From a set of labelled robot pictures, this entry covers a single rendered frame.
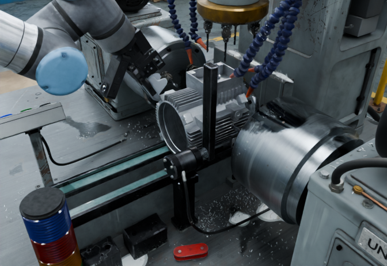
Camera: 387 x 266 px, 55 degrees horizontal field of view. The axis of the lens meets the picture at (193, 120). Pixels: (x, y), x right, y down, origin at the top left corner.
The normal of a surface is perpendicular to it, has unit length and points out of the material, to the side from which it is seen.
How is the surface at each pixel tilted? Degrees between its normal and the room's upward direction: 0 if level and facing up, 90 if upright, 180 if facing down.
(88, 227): 90
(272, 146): 51
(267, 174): 73
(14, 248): 0
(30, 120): 57
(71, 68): 96
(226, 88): 90
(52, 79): 96
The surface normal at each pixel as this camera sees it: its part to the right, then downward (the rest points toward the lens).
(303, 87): -0.82, 0.31
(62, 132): 0.00, -0.84
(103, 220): 0.57, 0.45
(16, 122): 0.48, -0.07
